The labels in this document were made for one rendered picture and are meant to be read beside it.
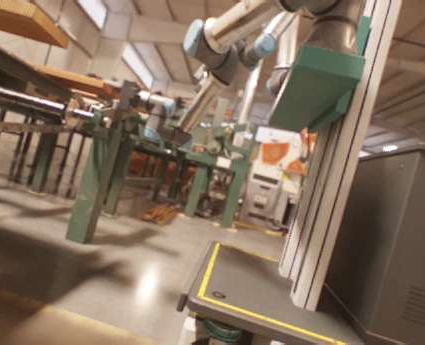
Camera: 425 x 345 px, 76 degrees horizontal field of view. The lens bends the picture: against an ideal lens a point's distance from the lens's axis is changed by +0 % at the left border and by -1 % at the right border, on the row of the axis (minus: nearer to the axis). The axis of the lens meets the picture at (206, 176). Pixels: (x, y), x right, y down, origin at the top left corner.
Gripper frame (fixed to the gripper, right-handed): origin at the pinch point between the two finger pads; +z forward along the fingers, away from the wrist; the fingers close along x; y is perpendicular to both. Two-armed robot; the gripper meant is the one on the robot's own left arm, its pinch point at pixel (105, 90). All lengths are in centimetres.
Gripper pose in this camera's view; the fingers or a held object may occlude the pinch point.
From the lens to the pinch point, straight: 131.9
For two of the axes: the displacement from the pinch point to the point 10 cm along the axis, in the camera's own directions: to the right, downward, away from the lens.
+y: 0.5, 0.1, 10.0
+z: -9.6, -2.7, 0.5
